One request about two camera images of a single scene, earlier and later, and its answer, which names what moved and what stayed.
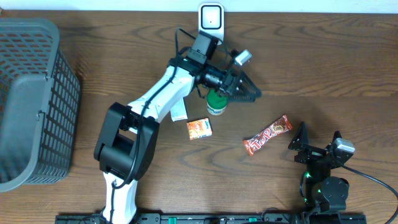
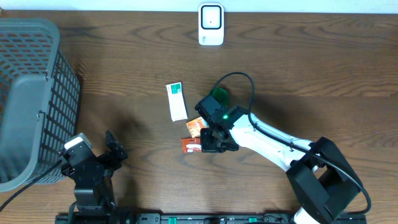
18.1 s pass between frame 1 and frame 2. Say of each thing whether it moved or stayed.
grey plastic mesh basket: stayed
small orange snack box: stayed
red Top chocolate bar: moved
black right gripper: moved
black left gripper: moved
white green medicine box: stayed
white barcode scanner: stayed
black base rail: stayed
